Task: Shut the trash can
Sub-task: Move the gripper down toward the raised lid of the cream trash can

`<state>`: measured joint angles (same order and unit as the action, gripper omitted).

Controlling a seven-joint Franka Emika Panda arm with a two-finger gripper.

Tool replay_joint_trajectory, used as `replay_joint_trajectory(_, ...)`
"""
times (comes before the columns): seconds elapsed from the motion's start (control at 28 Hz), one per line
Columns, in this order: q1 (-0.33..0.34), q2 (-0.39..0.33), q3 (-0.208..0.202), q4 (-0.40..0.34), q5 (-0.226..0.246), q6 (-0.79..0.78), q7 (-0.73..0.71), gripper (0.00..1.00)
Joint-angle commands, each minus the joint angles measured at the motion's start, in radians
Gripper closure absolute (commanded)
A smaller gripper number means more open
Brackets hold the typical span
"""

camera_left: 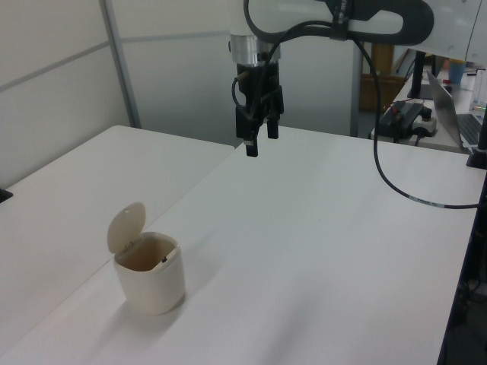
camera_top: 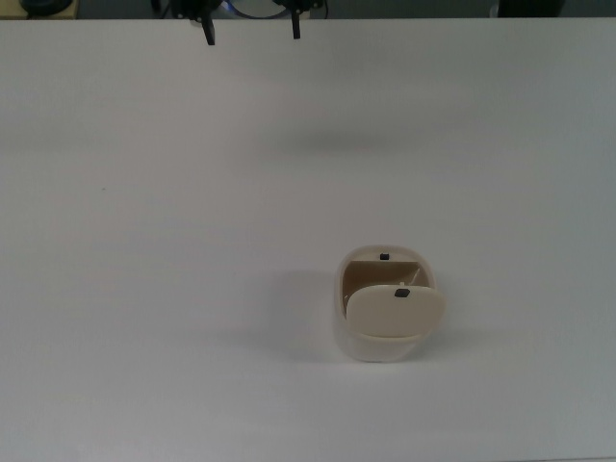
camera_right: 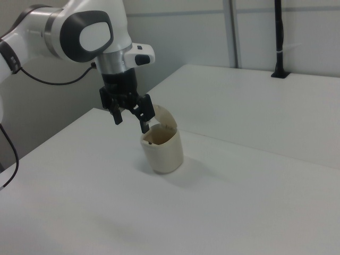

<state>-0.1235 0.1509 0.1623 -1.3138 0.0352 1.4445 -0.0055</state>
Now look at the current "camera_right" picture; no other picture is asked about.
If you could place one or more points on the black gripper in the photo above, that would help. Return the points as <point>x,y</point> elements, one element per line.
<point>119,82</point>

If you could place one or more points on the small cream lidded trash can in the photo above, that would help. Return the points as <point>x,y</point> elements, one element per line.
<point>163,151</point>

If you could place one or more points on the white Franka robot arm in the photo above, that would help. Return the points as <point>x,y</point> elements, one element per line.
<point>40,24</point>

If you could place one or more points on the black pole with clamp base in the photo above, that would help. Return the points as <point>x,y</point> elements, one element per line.
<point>279,32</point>

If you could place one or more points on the grey partition frame post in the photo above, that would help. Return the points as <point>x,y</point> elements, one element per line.
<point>236,34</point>

